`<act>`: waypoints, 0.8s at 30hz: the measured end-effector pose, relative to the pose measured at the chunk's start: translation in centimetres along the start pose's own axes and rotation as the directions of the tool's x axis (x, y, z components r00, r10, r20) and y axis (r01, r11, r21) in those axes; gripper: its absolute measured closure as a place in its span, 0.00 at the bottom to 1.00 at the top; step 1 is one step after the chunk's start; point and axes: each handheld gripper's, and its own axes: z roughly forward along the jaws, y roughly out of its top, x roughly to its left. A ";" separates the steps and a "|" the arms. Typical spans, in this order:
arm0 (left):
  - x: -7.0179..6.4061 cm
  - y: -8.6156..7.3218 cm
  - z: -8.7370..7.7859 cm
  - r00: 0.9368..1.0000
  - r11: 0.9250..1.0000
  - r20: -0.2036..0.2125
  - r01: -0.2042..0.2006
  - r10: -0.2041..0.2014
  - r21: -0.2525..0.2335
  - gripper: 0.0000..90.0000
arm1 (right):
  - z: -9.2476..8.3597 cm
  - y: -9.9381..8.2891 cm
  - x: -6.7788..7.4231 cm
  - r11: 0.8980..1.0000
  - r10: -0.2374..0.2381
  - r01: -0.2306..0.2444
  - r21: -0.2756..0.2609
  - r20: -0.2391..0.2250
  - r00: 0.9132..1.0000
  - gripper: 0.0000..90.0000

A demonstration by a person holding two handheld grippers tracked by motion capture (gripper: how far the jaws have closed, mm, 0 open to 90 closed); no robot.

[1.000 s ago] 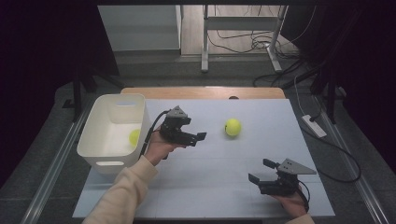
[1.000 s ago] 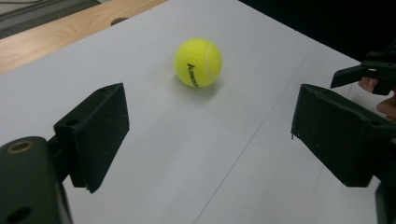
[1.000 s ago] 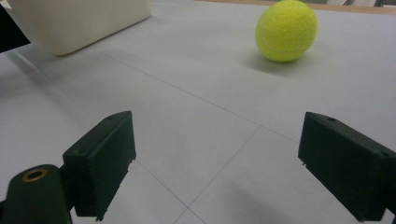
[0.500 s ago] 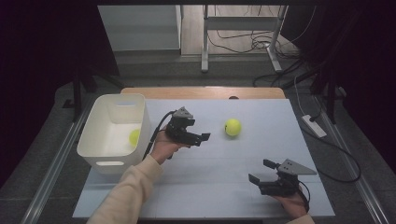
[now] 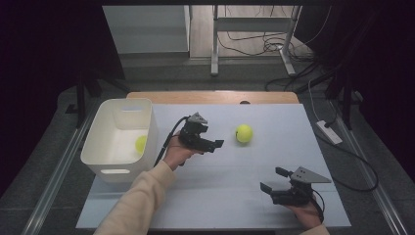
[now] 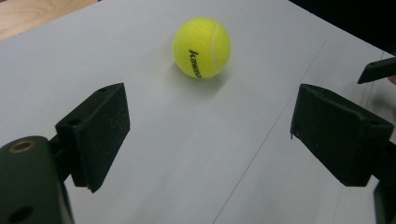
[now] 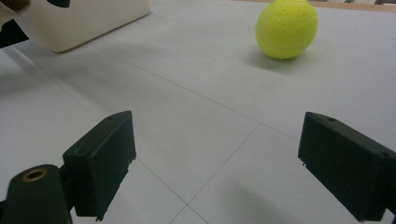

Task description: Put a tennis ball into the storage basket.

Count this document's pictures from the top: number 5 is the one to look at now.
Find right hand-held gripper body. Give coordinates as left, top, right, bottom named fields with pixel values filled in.
left=269, top=165, right=333, bottom=208

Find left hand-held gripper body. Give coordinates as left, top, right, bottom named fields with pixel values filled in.
left=177, top=112, right=217, bottom=154

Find yellow tennis ball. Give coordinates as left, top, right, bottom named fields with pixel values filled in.
left=134, top=134, right=149, bottom=156
left=235, top=123, right=254, bottom=144

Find white plastic basket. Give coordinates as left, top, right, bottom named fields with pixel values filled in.
left=79, top=98, right=160, bottom=184

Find person's left hand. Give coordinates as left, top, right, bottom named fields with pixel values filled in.
left=162, top=131, right=201, bottom=171

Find person's right hand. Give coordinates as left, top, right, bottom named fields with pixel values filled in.
left=289, top=195, right=325, bottom=230

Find wooden table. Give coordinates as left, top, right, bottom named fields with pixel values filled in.
left=126, top=91, right=300, bottom=106

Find white board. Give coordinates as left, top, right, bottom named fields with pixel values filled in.
left=75, top=103, right=352, bottom=230

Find white power strip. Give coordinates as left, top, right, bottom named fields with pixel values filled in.
left=315, top=119, right=344, bottom=146

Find black stand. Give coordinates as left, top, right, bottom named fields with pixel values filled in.
left=324, top=65, right=364, bottom=131
left=66, top=70, right=131, bottom=129

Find white cabinet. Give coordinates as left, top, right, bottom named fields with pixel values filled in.
left=102, top=4, right=192, bottom=55

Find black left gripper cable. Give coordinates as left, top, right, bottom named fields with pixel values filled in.
left=153, top=116, right=191, bottom=167

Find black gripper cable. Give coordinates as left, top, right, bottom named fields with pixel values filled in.
left=310, top=190, right=326, bottom=224
left=153, top=116, right=191, bottom=167

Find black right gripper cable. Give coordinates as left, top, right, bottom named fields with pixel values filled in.
left=310, top=190, right=326, bottom=224

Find black power cable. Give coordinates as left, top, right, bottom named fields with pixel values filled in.
left=314, top=121, right=380, bottom=193

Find metal floor rail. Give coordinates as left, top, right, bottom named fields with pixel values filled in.
left=329, top=101, right=409, bottom=235
left=21, top=101, right=101, bottom=235

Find tangle of floor cables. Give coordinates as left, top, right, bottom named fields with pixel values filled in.
left=216, top=5, right=331, bottom=93

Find grey metal stand frame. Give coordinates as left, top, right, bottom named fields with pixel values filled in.
left=209, top=4, right=303, bottom=77

